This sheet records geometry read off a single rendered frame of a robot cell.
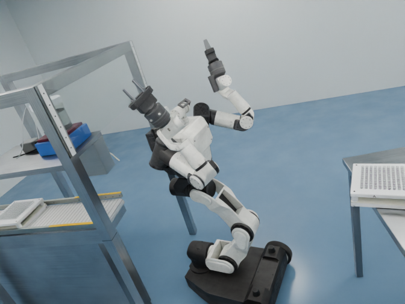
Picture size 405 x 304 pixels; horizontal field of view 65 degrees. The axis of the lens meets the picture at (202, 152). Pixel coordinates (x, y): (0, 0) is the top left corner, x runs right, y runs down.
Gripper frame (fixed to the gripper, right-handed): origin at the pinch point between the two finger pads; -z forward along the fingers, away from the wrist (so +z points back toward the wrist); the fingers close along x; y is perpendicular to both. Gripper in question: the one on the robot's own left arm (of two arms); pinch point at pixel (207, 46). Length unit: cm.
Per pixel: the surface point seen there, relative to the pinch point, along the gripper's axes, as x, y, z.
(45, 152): 29, 98, 24
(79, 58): -37, 85, -37
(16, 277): -17, 182, 89
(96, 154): 16, 79, 34
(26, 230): 12, 138, 58
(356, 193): 47, -34, 95
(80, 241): 15, 109, 76
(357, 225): -5, -43, 131
